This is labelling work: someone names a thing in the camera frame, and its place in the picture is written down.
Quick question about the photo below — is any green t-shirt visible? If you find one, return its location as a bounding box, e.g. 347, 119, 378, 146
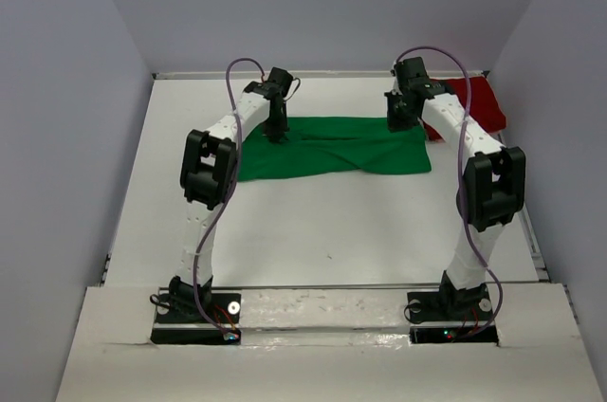
238, 117, 432, 182

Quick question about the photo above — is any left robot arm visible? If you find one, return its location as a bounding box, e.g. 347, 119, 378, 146
169, 67, 301, 328

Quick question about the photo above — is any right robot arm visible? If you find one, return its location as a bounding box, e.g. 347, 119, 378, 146
385, 56, 526, 324

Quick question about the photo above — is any folded red t-shirt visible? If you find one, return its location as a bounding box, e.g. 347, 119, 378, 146
443, 76, 507, 134

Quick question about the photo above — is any aluminium rail right edge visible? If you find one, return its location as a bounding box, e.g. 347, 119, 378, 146
495, 134, 549, 280

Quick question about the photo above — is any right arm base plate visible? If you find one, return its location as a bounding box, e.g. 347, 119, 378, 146
403, 291, 499, 345

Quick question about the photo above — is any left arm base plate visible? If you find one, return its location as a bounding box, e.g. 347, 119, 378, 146
149, 290, 242, 346

